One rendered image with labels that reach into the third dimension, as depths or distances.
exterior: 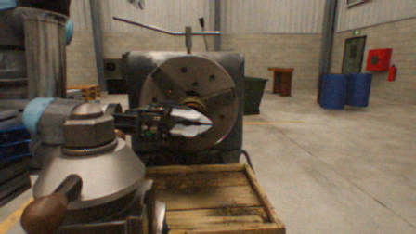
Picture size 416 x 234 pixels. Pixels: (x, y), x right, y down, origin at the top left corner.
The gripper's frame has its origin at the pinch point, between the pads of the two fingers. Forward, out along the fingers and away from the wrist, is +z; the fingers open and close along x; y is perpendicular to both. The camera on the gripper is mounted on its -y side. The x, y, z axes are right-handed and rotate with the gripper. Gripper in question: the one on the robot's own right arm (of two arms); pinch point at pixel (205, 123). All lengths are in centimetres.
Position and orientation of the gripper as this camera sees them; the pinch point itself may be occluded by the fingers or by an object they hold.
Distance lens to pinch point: 54.5
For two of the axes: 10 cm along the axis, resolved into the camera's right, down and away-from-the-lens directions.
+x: 0.7, -9.8, -1.7
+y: 0.8, 1.7, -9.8
